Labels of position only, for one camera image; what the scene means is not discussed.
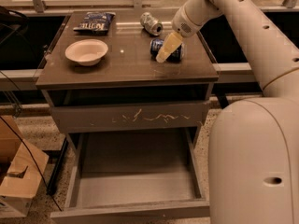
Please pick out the blue pepsi can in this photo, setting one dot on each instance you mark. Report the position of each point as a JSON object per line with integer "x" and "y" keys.
{"x": 175, "y": 57}

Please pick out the open grey middle drawer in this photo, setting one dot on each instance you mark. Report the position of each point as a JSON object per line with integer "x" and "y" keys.
{"x": 133, "y": 176}

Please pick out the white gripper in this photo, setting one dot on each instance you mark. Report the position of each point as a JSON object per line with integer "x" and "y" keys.
{"x": 183, "y": 24}

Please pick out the grey drawer cabinet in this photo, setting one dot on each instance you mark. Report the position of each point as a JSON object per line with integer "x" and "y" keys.
{"x": 127, "y": 89}

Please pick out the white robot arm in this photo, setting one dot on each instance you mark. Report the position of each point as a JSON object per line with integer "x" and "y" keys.
{"x": 253, "y": 154}

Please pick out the blue chip bag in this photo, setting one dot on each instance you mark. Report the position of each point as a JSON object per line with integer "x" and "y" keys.
{"x": 95, "y": 22}

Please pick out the black table leg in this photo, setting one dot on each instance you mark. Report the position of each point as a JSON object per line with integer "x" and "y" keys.
{"x": 56, "y": 156}

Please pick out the white paper bowl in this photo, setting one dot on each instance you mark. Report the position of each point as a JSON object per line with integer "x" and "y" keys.
{"x": 87, "y": 52}

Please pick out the silver soda can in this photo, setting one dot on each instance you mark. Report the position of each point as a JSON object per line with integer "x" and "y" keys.
{"x": 151, "y": 24}

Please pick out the brown cardboard box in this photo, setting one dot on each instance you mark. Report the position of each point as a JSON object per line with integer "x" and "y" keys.
{"x": 22, "y": 166}

